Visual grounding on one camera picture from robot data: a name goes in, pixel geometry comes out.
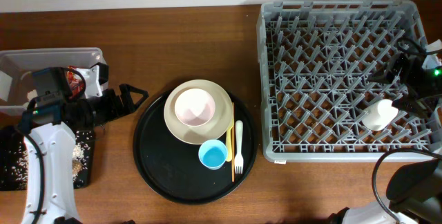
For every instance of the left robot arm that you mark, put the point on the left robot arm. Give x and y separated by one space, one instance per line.
68 100

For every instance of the orange chopstick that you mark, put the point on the orange chopstick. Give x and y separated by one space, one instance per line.
232 144

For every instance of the white rice pile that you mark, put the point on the white rice pile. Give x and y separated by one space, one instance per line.
82 160

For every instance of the clear plastic waste bin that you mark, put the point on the clear plastic waste bin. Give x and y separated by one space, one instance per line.
19 64

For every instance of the white plastic fork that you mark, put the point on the white plastic fork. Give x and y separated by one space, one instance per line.
239 160

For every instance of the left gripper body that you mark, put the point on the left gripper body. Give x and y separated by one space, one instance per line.
117 101

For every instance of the white napkin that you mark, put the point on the white napkin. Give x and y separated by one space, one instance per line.
32 94

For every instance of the red snack wrapper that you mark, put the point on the red snack wrapper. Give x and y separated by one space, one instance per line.
74 80

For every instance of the small pink plate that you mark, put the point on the small pink plate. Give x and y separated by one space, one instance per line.
194 107

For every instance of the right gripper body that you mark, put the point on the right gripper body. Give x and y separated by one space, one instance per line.
402 86

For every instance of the black rectangular tray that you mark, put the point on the black rectangular tray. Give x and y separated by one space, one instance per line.
9 139

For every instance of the blue cup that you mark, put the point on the blue cup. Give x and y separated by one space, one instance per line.
213 154

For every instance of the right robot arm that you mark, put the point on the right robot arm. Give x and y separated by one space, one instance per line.
406 178

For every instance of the white label on bin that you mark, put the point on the white label on bin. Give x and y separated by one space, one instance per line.
5 85

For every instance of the large beige plate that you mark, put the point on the large beige plate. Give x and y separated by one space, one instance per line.
214 128

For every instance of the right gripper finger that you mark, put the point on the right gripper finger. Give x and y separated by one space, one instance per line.
385 75
419 107

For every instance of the white cup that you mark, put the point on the white cup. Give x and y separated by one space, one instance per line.
379 115

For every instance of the grey dishwasher rack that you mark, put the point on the grey dishwasher rack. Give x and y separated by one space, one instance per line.
312 57

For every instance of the round black serving tray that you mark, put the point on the round black serving tray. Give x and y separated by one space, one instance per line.
172 167

